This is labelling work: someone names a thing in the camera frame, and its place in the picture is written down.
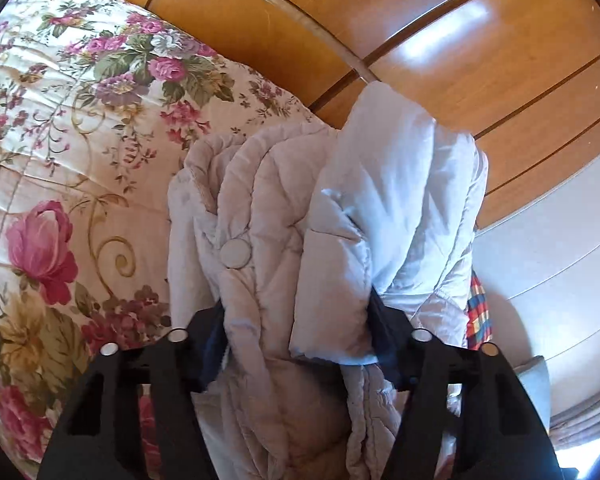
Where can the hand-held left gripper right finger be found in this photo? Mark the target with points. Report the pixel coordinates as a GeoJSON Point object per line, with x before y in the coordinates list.
{"type": "Point", "coordinates": [381, 332]}

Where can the white quilted jacket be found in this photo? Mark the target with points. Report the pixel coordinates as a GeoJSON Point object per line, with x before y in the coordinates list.
{"type": "Point", "coordinates": [280, 210]}

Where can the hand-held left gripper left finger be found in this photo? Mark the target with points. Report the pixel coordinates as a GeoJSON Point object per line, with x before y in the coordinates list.
{"type": "Point", "coordinates": [209, 347]}

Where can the plaid pillow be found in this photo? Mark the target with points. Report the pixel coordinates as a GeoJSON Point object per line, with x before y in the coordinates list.
{"type": "Point", "coordinates": [479, 310]}

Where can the floral bedspread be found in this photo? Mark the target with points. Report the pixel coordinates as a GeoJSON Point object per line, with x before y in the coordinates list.
{"type": "Point", "coordinates": [80, 160]}

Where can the beige pleated fabric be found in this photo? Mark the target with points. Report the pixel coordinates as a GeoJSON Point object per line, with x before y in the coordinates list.
{"type": "Point", "coordinates": [585, 425]}

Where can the grey mattress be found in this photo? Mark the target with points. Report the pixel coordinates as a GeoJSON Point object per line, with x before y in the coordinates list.
{"type": "Point", "coordinates": [535, 390]}

